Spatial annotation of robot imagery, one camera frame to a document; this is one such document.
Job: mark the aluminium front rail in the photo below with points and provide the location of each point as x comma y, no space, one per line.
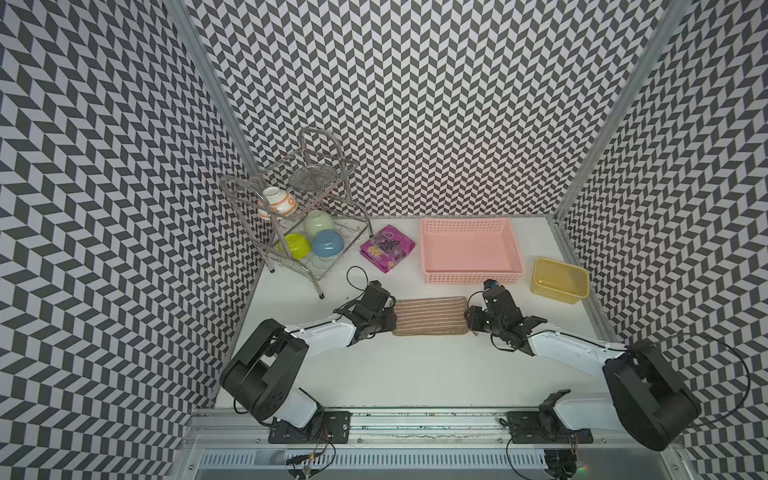
415,443

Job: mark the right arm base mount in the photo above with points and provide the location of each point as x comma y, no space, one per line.
542,425

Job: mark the lime green bowl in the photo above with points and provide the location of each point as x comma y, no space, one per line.
299,246

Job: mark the white orange ceramic bowl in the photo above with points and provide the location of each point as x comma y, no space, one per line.
280,200

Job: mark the brown striped square dishcloth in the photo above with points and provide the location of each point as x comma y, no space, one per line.
431,316

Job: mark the purple snack packet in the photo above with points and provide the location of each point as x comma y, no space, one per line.
387,248

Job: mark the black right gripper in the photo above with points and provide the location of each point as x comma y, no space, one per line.
473,320

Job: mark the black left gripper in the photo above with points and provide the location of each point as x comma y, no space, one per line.
390,319

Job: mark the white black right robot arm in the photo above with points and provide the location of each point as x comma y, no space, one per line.
646,397

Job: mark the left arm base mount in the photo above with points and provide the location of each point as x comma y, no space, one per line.
325,426

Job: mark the grey patterned plate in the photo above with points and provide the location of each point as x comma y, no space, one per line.
313,178

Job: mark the pale green bowl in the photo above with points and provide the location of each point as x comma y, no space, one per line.
317,221

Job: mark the pink perforated plastic basket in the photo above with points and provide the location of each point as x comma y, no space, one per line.
470,251

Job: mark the yellow plastic container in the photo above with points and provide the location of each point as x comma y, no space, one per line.
560,281

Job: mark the metal wire dish rack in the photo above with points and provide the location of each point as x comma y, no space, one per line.
264,227

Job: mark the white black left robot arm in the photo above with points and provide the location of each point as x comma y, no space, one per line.
260,376

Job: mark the blue bowl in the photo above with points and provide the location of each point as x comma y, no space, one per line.
327,243

